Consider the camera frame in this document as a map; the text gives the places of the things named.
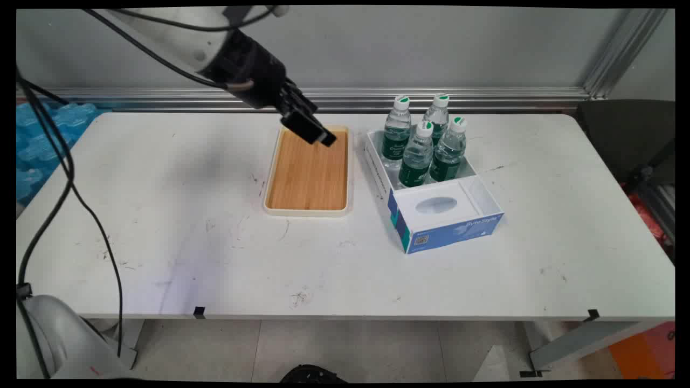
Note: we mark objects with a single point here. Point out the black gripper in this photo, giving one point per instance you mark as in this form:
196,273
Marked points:
250,70

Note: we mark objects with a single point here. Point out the green label water bottle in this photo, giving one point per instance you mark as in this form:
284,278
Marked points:
397,132
417,159
448,153
437,113

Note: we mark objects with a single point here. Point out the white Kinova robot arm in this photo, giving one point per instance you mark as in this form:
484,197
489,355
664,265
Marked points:
161,32

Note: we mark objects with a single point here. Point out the bamboo tray with white rim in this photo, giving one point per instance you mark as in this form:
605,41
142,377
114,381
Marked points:
308,171

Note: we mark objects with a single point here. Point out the white and blue cardboard box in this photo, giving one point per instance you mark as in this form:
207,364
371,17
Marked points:
431,207

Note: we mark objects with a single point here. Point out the black tape piece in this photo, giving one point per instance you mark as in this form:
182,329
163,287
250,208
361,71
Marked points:
199,311
592,314

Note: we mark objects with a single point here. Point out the black round object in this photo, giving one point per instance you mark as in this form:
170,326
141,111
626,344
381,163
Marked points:
312,374

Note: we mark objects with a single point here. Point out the blue wrapped bottle pack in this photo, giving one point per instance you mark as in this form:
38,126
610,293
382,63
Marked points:
46,145

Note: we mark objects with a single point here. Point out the grey table leg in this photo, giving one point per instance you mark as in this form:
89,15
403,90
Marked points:
126,345
582,339

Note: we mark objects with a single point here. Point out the dark grey chair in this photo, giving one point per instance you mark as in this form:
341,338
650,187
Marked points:
625,137

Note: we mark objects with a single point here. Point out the red patterned bag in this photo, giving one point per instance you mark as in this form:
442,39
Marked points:
647,221

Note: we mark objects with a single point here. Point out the orange box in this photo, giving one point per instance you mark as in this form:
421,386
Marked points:
647,353

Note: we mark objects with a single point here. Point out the horizontal aluminium frame rail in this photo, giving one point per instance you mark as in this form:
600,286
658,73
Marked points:
431,99

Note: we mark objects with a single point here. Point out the slanted aluminium frame post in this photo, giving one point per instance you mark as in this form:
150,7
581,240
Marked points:
620,54

